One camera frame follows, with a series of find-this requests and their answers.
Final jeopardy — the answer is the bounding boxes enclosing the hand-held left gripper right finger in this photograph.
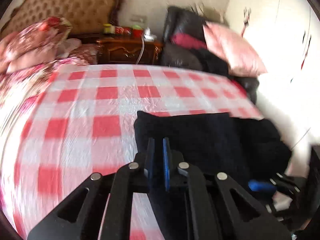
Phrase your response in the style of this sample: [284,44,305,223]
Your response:
[162,137,292,240]

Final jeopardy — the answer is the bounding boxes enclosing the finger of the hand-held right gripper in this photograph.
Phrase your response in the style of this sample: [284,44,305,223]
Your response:
[248,173,301,198]

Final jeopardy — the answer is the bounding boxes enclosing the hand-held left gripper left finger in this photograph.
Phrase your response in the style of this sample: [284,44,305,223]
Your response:
[27,137,155,240]

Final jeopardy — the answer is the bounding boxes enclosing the black pants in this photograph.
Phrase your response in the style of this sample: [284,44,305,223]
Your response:
[134,110,293,240]

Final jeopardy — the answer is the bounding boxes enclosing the pink checkered tablecloth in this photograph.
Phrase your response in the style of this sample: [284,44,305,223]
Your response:
[0,64,265,240]

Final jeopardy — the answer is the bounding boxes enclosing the pile of black clothes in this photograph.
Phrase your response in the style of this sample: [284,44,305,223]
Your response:
[190,49,233,77]

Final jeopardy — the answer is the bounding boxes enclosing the carved wooden nightstand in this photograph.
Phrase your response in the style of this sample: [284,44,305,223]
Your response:
[96,38,163,65]

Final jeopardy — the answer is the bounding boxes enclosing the dark red cushion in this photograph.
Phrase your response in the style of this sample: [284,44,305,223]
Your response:
[170,33,208,50]

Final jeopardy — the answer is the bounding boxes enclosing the floral bed pillow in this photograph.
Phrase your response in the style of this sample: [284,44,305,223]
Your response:
[69,44,99,64]

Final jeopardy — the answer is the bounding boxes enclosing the white round device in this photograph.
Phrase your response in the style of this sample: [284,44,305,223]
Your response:
[144,27,157,42]

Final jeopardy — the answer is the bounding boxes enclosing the pink floral pillow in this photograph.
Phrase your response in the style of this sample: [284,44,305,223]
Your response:
[203,22,268,77]

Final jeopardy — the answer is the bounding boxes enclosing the black leather sofa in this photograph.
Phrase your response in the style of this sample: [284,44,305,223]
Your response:
[160,5,260,103]

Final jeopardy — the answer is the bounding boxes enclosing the floral bed sheet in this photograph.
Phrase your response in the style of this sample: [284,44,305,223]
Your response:
[0,56,85,110]

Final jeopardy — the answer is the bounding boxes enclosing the folded floral quilt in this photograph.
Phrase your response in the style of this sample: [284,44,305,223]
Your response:
[0,17,73,74]

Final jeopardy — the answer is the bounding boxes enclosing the tufted carved bed headboard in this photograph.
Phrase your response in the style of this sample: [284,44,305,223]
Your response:
[0,0,125,38]

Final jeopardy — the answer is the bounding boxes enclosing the white cable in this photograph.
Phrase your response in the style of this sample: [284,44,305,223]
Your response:
[136,34,147,65]

